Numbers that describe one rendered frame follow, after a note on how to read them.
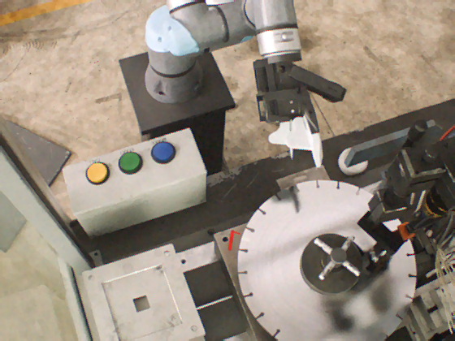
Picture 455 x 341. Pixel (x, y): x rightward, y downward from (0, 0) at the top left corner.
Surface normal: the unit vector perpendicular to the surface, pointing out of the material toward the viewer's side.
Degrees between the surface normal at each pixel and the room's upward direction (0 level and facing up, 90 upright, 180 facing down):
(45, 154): 0
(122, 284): 0
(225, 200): 0
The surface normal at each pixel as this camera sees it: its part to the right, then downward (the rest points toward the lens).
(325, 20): 0.05, -0.45
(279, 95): 0.16, 0.11
